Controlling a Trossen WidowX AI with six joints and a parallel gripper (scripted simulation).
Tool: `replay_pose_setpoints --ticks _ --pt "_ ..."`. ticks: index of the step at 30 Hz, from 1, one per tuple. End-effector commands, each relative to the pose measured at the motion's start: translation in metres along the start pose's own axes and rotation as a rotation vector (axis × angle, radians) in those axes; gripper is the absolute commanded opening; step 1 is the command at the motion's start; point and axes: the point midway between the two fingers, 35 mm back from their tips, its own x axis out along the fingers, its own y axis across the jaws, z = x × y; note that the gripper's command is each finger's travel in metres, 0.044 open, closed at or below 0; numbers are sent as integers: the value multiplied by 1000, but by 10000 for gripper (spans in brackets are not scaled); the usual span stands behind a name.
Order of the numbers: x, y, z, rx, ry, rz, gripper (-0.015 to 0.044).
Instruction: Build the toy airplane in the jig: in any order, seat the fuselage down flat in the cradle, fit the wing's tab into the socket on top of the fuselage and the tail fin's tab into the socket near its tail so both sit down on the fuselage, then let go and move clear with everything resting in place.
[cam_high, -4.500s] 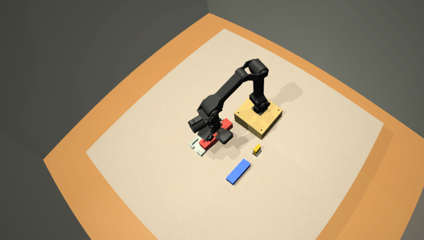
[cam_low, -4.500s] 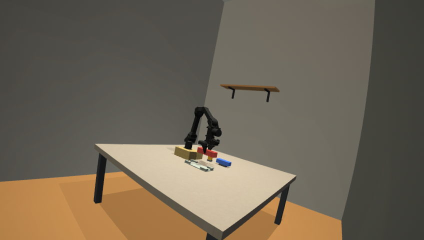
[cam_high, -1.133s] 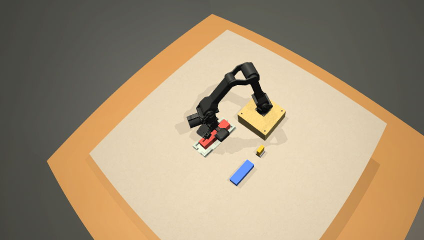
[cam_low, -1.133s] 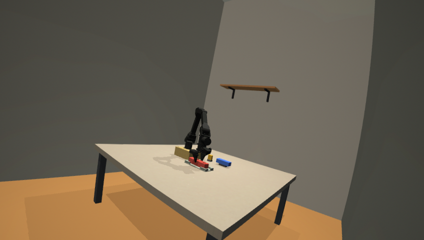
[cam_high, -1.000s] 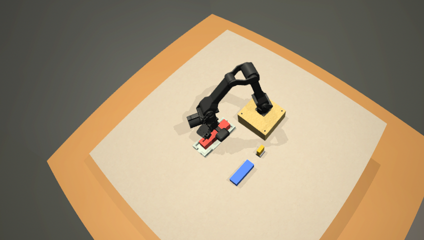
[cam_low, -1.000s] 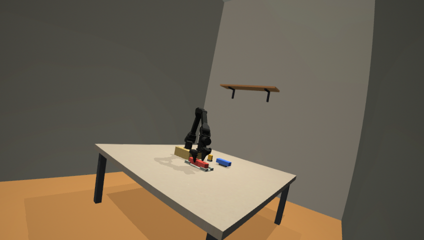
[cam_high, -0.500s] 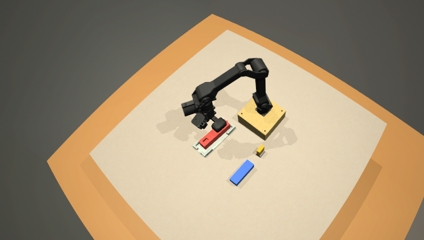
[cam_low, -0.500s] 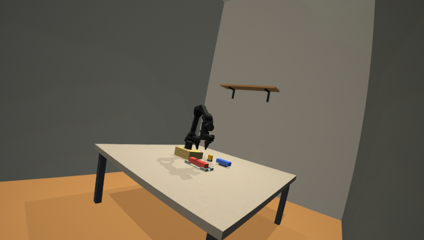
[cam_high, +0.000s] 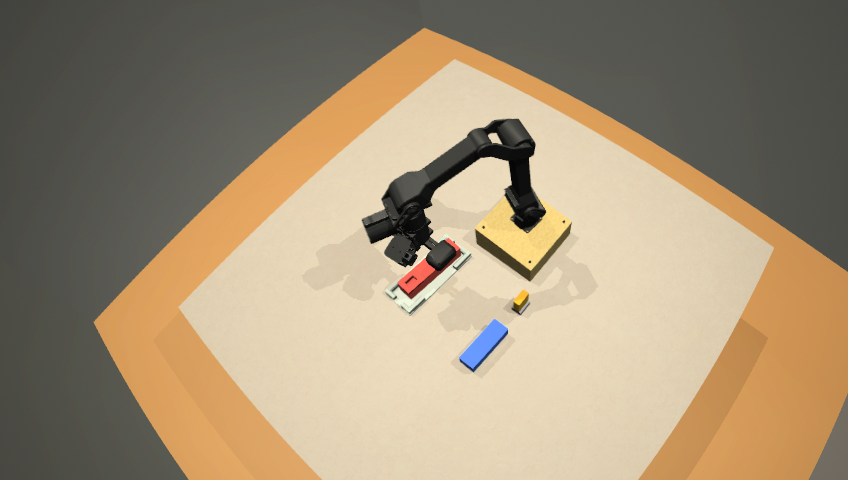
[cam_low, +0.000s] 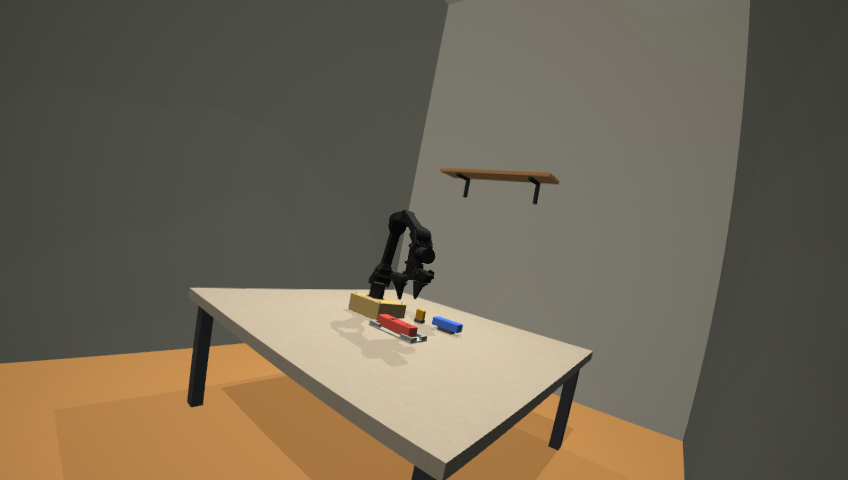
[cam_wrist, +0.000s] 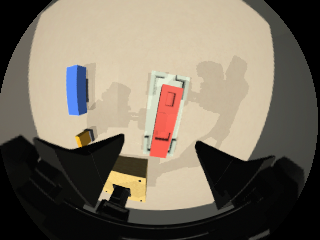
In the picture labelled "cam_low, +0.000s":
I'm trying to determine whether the white flat tray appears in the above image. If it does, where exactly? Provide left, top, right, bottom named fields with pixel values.
left=369, top=319, right=427, bottom=344

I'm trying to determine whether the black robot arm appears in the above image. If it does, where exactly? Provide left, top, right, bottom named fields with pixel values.
left=366, top=210, right=435, bottom=300

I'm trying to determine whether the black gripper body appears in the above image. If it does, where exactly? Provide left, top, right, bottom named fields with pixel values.
left=390, top=259, right=424, bottom=283

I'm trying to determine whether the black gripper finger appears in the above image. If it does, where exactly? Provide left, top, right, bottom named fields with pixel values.
left=413, top=281, right=428, bottom=300
left=392, top=280, right=408, bottom=300

